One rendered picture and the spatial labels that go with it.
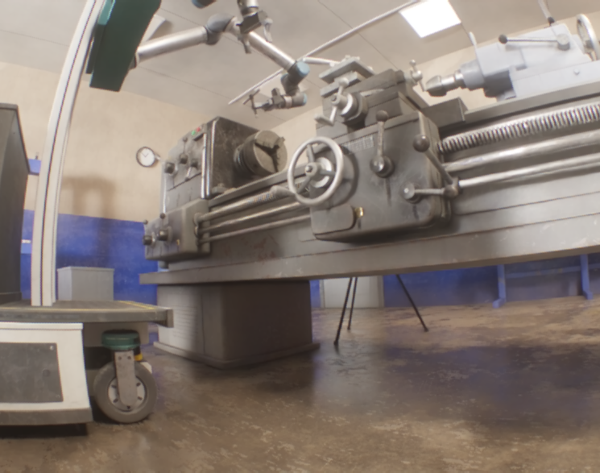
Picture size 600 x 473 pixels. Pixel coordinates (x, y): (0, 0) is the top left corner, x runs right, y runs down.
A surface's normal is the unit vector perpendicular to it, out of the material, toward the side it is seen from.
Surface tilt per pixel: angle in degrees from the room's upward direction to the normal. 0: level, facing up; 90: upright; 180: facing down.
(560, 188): 90
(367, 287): 90
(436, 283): 90
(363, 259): 90
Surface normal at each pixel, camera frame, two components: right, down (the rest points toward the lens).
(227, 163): 0.73, -0.13
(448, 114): -0.68, -0.07
